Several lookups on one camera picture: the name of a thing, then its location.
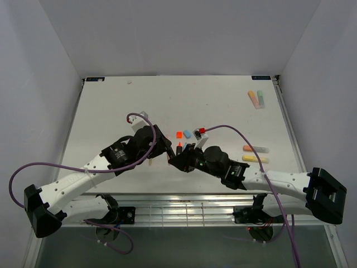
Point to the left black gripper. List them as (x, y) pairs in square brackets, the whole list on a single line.
[(162, 141)]

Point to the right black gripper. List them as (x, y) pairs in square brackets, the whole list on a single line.
[(184, 157)]

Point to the black orange-capped highlighter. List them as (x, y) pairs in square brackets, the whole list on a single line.
[(179, 148)]

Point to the orange highlighter cap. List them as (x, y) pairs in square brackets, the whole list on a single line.
[(178, 135)]

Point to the pastel blue highlighter cap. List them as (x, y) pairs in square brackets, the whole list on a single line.
[(187, 134)]

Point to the pastel yellow highlighter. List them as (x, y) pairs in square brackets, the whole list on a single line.
[(255, 159)]

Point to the pastel coral highlighter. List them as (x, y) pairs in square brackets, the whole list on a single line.
[(256, 148)]

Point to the black blue-capped highlighter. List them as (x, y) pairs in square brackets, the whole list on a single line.
[(171, 153)]

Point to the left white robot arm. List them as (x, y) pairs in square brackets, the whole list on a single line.
[(49, 206)]

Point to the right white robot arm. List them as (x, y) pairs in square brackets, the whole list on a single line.
[(315, 194)]

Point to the pastel orange highlighter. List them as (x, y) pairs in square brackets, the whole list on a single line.
[(253, 99)]

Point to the pastel green highlighter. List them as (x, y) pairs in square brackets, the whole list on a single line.
[(261, 99)]

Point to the left blue corner label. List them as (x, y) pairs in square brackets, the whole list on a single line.
[(95, 79)]

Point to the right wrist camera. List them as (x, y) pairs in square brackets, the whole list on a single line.
[(201, 139)]

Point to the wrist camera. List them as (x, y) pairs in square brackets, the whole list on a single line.
[(137, 122), (201, 139)]

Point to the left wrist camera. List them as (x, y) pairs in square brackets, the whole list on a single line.
[(137, 122)]

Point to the aluminium frame rails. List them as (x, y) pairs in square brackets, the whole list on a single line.
[(185, 210)]

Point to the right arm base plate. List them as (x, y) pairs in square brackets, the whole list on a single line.
[(248, 215)]

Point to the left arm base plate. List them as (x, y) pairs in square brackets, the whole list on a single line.
[(122, 215)]

